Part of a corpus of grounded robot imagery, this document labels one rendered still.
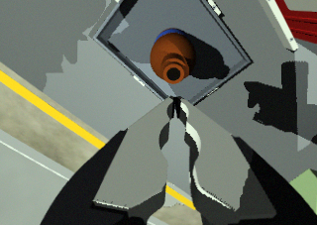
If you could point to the red crate with dividers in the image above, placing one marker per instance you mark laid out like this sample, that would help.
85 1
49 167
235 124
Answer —
300 17

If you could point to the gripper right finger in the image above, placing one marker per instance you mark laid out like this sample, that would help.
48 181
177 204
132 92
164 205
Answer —
231 183

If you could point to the dark brown bottle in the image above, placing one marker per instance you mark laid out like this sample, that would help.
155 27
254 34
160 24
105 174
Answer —
173 56

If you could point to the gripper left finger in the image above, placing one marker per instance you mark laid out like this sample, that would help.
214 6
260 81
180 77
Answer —
125 178

